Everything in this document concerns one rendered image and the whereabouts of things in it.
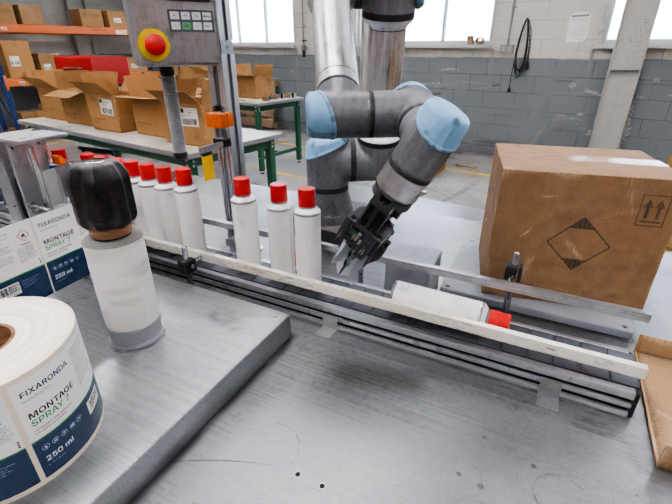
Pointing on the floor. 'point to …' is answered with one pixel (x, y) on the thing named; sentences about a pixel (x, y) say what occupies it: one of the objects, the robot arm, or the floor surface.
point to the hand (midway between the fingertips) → (344, 267)
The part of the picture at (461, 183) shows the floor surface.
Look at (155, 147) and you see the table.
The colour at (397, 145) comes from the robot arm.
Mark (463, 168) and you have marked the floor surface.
